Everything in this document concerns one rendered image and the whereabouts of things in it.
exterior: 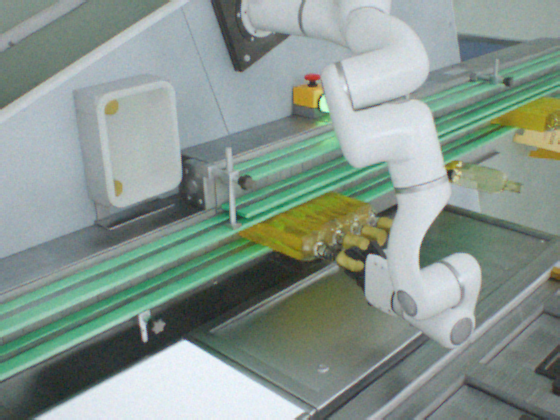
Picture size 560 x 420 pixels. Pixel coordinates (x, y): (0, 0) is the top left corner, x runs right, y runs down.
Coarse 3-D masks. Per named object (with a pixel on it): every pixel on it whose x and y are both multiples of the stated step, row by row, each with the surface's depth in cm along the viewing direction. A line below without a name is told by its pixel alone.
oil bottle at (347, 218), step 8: (312, 200) 156; (320, 200) 156; (312, 208) 152; (320, 208) 152; (328, 208) 152; (336, 208) 152; (336, 216) 148; (344, 216) 148; (352, 216) 148; (344, 224) 147; (352, 224) 147
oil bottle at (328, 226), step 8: (296, 208) 152; (304, 208) 151; (280, 216) 151; (288, 216) 149; (296, 216) 148; (304, 216) 148; (312, 216) 147; (320, 216) 147; (328, 216) 147; (312, 224) 145; (320, 224) 144; (328, 224) 144; (336, 224) 144; (328, 232) 143; (328, 240) 143
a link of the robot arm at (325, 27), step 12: (312, 0) 141; (324, 0) 141; (336, 0) 135; (300, 12) 142; (312, 12) 140; (324, 12) 139; (336, 12) 136; (300, 24) 143; (312, 24) 140; (324, 24) 138; (336, 24) 136; (312, 36) 144; (324, 36) 140; (336, 36) 137
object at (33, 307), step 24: (480, 120) 205; (312, 192) 157; (240, 216) 147; (264, 216) 146; (168, 240) 136; (192, 240) 136; (216, 240) 137; (120, 264) 128; (144, 264) 127; (48, 288) 120; (72, 288) 121; (96, 288) 120; (0, 312) 113; (24, 312) 113; (48, 312) 113; (0, 336) 108
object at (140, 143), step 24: (120, 96) 127; (144, 96) 140; (168, 96) 136; (120, 120) 137; (144, 120) 141; (168, 120) 139; (120, 144) 139; (144, 144) 143; (168, 144) 141; (120, 168) 140; (144, 168) 144; (168, 168) 143; (144, 192) 138
